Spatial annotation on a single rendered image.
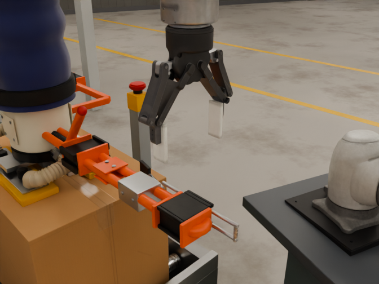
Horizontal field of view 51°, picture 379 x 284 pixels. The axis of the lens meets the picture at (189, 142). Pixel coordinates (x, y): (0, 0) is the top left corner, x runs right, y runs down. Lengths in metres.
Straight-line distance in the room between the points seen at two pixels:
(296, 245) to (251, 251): 1.12
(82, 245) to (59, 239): 0.07
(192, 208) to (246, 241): 1.68
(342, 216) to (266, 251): 1.10
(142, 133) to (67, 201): 0.70
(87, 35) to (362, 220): 3.32
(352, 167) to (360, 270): 0.28
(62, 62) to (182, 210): 0.54
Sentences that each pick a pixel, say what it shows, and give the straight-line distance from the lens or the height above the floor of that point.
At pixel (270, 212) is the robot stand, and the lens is 1.34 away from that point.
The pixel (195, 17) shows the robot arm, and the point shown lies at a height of 1.44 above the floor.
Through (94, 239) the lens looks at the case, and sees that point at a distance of 1.05.
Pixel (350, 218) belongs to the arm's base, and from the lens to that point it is 1.30.
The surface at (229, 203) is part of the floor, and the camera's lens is 2.69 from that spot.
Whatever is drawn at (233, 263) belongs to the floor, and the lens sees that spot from 2.25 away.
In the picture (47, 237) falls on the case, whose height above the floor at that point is 0.94.
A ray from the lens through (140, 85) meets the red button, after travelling 1.61.
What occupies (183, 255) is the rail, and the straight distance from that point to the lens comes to 1.44.
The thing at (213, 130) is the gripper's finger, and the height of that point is 1.22.
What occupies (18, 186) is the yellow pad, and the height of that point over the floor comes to 0.97.
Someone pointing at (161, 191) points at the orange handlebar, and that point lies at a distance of 0.80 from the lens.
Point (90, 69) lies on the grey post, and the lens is 4.18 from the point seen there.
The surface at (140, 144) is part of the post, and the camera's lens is 1.69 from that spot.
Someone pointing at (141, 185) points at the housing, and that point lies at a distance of 0.81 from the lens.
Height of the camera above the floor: 1.52
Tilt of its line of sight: 26 degrees down
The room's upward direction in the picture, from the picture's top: straight up
